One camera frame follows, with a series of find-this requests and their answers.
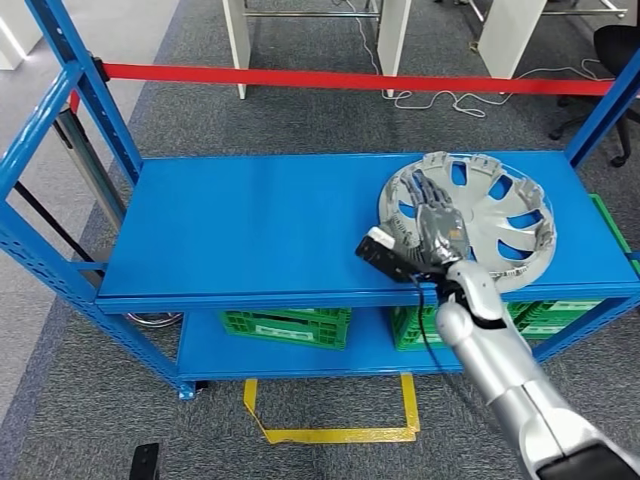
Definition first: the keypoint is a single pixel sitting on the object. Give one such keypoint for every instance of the blue metal shelf rack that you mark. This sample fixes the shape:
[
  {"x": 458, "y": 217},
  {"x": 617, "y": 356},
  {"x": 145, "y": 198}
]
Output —
[{"x": 250, "y": 225}]

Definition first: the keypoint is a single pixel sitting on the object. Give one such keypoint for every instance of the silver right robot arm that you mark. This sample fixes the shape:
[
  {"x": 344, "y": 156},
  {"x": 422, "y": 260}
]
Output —
[{"x": 500, "y": 358}]

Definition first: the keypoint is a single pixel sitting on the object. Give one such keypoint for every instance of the white desk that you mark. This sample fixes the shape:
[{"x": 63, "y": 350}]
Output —
[
  {"x": 510, "y": 36},
  {"x": 392, "y": 40}
]

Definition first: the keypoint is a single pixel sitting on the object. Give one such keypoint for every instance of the black office chair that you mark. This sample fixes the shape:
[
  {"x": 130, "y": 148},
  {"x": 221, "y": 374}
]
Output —
[{"x": 617, "y": 50}]

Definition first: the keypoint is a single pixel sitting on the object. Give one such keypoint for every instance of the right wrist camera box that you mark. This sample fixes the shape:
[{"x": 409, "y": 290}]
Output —
[{"x": 385, "y": 255}]

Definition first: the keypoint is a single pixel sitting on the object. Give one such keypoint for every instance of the red barrier belt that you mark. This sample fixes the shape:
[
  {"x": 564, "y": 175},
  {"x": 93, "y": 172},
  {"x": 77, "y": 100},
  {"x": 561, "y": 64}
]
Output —
[{"x": 350, "y": 81}]

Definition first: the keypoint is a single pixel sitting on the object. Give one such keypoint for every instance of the chrome stanchion post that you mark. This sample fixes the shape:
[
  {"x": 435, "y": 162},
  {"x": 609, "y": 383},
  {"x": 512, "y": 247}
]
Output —
[{"x": 87, "y": 166}]

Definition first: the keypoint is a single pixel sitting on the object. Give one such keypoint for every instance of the black barrier belt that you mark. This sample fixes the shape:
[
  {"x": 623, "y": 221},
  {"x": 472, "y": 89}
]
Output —
[{"x": 55, "y": 225}]

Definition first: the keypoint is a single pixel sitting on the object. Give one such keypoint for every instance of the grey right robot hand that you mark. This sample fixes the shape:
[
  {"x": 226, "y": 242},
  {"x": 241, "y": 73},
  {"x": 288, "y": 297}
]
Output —
[{"x": 442, "y": 232}]

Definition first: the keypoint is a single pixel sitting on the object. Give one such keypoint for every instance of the silver plastic wheel cover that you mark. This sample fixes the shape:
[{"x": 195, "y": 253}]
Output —
[{"x": 500, "y": 218}]

